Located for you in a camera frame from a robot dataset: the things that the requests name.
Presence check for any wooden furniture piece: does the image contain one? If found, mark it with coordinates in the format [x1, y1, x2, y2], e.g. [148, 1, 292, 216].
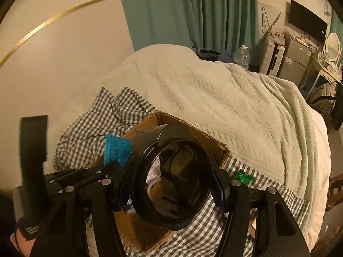
[326, 173, 343, 212]

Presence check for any clear water bottle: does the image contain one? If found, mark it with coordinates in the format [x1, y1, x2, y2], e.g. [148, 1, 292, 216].
[233, 45, 250, 70]

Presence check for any black wall television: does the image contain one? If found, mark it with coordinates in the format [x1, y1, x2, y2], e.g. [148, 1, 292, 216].
[289, 0, 329, 43]

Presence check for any beige backpack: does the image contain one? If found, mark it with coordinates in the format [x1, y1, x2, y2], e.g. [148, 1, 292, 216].
[308, 82, 338, 113]

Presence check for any white oval vanity mirror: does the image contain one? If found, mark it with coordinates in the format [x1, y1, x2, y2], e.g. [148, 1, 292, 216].
[325, 33, 341, 62]

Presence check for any black round container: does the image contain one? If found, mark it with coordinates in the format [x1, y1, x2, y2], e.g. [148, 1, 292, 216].
[130, 122, 215, 231]

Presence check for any person's left forearm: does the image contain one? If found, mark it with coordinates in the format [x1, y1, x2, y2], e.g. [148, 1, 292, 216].
[11, 227, 35, 257]

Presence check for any grey checked bed sheet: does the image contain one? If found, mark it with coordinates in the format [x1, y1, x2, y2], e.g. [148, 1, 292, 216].
[54, 87, 311, 257]

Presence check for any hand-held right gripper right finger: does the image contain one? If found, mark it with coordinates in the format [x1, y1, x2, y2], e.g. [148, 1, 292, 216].
[212, 172, 311, 257]

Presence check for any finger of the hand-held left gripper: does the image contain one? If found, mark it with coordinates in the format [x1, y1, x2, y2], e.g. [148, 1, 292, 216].
[43, 161, 121, 186]

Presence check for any dark hanging clothing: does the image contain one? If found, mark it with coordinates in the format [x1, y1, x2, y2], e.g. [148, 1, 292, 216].
[331, 82, 343, 131]

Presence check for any blue packet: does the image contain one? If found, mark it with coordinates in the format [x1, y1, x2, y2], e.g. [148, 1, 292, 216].
[103, 134, 132, 166]

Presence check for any grey mini fridge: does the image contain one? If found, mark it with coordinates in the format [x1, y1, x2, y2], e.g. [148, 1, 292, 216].
[279, 33, 315, 85]

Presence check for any white dressing table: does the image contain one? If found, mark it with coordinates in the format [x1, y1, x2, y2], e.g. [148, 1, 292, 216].
[300, 56, 343, 99]

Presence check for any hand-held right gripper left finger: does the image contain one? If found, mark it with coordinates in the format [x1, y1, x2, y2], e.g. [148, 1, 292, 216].
[29, 165, 135, 257]

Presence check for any cardboard box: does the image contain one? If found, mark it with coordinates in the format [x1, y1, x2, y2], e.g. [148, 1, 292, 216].
[88, 111, 232, 252]

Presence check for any green curtain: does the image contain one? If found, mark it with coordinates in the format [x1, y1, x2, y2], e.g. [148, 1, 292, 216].
[115, 0, 259, 52]

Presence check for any dark bag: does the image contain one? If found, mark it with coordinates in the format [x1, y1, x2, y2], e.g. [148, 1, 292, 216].
[197, 49, 228, 62]

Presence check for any white suitcase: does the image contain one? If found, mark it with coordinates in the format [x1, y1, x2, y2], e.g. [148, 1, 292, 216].
[259, 39, 286, 77]

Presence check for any cream knitted blanket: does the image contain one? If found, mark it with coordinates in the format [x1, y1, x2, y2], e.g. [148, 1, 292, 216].
[103, 43, 331, 247]

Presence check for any green packet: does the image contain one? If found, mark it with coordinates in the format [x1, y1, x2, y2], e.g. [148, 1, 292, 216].
[236, 169, 255, 186]

